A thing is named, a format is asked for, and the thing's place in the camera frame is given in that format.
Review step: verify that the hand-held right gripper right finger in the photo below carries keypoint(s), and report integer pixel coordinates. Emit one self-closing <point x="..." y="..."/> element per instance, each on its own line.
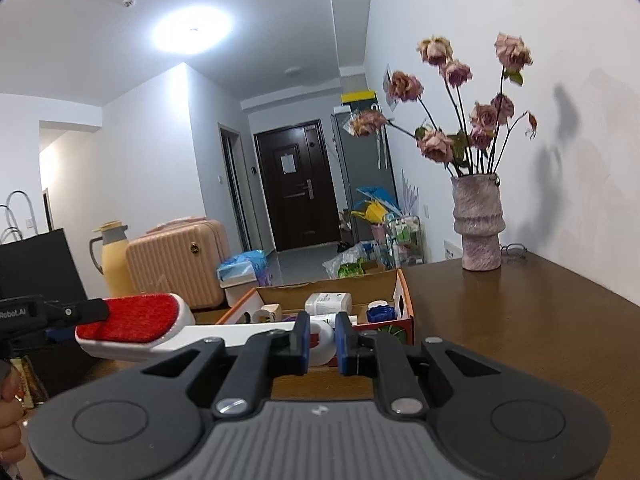
<point x="343" y="345"/>

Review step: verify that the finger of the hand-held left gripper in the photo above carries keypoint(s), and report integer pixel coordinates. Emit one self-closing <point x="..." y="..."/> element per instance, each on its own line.
<point x="55" y="336"/>
<point x="80" y="311"/>

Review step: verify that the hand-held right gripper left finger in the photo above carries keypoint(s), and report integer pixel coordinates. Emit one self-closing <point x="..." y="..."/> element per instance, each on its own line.
<point x="301" y="345"/>

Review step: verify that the white plastic bottle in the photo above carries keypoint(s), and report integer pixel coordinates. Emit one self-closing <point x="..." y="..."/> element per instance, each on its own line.
<point x="327" y="303"/>

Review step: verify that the blue ridged bottle cap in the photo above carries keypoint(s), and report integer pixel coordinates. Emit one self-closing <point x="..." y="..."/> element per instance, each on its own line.
<point x="381" y="313"/>

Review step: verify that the red and white lint brush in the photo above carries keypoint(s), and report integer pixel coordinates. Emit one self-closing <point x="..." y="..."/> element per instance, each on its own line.
<point x="135" y="317"/>

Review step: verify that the red cardboard box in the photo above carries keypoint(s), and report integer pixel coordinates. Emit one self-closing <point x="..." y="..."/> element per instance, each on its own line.
<point x="405" y="310"/>

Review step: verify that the person's left hand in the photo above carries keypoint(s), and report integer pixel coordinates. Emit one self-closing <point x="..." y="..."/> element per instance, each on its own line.
<point x="10" y="425"/>

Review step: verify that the white tube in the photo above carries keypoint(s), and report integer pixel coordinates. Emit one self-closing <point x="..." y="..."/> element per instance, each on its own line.
<point x="336" y="319"/>

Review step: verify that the beige power adapter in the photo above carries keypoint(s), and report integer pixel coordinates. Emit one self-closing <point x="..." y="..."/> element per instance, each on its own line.
<point x="266" y="313"/>

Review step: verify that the black paper bag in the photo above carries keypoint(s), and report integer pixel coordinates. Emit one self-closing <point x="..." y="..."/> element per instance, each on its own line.
<point x="40" y="270"/>

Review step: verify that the small white cap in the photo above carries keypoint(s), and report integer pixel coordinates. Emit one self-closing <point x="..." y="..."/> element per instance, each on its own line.
<point x="378" y="304"/>

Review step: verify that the yellow thermos jug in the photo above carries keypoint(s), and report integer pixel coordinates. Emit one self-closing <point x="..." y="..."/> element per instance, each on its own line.
<point x="116" y="265"/>

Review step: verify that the green and white plastic bag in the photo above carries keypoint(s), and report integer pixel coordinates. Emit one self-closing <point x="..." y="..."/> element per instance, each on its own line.
<point x="350" y="262"/>

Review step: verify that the blue tissue pack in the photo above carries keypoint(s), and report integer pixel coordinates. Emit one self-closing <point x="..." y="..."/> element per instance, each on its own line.
<point x="235" y="274"/>

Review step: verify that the blue plastic packet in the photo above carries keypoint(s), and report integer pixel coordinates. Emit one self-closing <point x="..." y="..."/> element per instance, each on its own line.
<point x="250" y="259"/>

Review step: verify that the white metal ladder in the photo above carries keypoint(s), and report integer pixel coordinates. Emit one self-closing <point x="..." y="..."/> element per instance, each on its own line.
<point x="17" y="212"/>

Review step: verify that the pink ribbed suitcase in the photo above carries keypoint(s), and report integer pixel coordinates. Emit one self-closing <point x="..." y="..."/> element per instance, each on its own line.
<point x="175" y="265"/>

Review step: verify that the cluttered storage trolley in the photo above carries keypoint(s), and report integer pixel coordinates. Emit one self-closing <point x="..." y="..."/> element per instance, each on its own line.
<point x="405" y="240"/>

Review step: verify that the yellow watering can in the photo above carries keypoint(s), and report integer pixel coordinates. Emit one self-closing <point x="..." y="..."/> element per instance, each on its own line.
<point x="369" y="211"/>

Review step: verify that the dark brown entrance door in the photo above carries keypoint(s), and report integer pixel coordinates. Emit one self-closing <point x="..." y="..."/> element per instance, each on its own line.
<point x="300" y="185"/>

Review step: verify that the grey refrigerator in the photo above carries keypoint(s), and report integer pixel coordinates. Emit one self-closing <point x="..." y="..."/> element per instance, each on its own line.
<point x="362" y="170"/>

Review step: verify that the pink textured vase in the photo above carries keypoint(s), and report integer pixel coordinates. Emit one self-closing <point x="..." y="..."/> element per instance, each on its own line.
<point x="479" y="225"/>

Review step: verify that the eyeglasses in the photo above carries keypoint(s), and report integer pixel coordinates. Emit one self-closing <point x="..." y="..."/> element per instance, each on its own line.
<point x="514" y="251"/>

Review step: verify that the yellow and black box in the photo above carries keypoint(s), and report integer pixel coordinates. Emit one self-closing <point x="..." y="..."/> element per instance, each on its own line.
<point x="359" y="97"/>

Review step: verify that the dried pink roses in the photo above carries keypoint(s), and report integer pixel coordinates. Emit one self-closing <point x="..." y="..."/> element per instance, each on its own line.
<point x="450" y="110"/>

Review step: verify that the round ceiling light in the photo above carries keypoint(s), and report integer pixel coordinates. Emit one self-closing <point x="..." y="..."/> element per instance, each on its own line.
<point x="192" y="30"/>

